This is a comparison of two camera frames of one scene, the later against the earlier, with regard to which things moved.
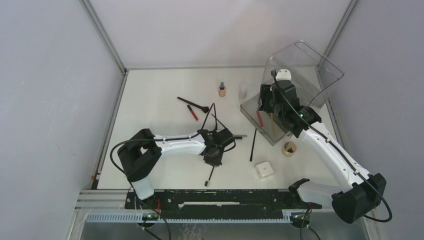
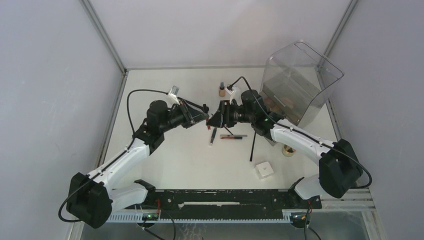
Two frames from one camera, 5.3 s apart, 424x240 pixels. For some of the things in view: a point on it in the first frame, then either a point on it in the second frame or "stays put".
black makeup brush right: (251, 157) stays put
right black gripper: (265, 92) to (222, 116)
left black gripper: (214, 161) to (194, 116)
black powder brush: (205, 109) stays put
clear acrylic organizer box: (315, 74) stays put
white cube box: (264, 169) stays put
